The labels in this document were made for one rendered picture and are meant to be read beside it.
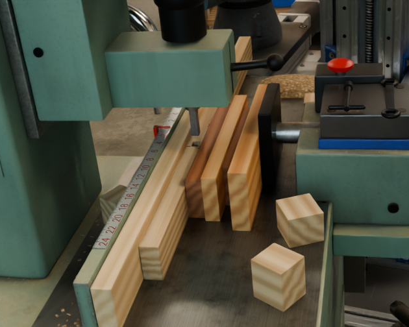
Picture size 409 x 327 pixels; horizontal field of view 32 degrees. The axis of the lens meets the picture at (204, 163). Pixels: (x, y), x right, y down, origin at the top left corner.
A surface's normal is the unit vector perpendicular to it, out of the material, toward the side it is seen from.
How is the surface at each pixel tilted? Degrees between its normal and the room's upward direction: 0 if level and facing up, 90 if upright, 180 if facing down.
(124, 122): 0
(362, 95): 0
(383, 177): 90
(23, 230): 90
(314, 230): 90
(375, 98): 0
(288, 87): 30
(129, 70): 90
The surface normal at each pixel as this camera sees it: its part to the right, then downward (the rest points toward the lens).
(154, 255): -0.20, 0.48
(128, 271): 0.97, 0.01
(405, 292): -0.10, -0.87
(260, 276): -0.70, 0.40
